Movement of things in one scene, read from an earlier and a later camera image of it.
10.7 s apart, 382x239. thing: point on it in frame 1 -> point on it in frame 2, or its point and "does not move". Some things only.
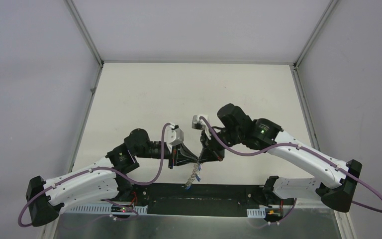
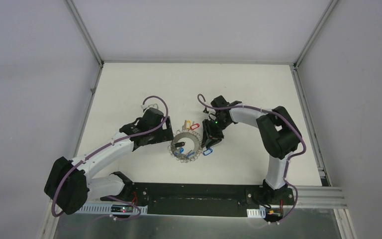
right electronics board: (274, 213) does not move
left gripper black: (171, 156) -> (166, 131)
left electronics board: (122, 208) does not move
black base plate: (199, 200) does not move
